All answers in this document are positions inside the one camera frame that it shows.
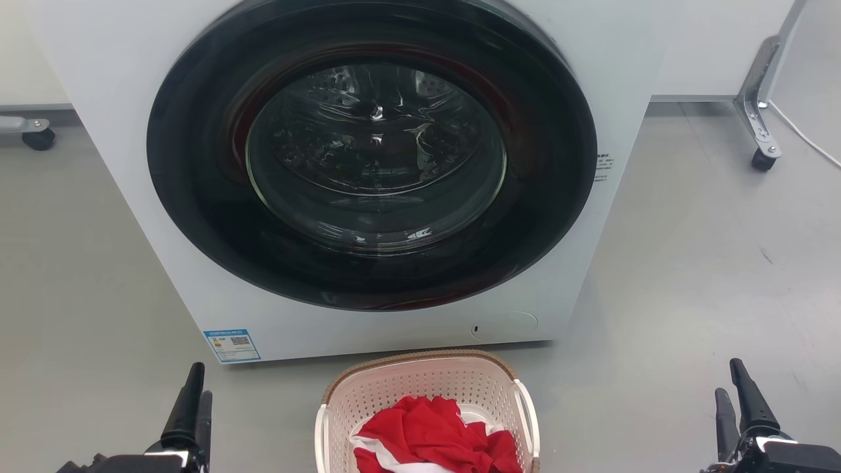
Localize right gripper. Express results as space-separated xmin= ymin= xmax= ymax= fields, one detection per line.
xmin=702 ymin=358 xmax=841 ymax=473

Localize black round washer door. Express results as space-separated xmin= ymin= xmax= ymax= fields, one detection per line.
xmin=146 ymin=0 xmax=599 ymax=313

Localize short grey metal stand leg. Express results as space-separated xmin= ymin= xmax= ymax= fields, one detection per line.
xmin=0 ymin=116 xmax=51 ymax=136

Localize red garment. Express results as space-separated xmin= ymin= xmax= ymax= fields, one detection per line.
xmin=353 ymin=395 xmax=524 ymax=473

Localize blue energy label sticker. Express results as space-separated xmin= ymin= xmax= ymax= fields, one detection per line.
xmin=203 ymin=328 xmax=261 ymax=364

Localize round white filter cover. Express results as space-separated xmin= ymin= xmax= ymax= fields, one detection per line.
xmin=470 ymin=311 xmax=539 ymax=342

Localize white perforated laundry basket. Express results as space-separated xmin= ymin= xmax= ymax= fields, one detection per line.
xmin=314 ymin=349 xmax=541 ymax=473

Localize tall grey metal stand leg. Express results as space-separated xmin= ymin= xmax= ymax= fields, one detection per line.
xmin=734 ymin=0 xmax=809 ymax=159

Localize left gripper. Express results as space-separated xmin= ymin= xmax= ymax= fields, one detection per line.
xmin=56 ymin=362 xmax=214 ymax=473

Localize white front-load washing machine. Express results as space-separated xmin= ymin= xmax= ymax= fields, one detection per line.
xmin=26 ymin=0 xmax=677 ymax=365

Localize thin white cable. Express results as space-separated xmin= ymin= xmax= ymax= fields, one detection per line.
xmin=767 ymin=99 xmax=841 ymax=169

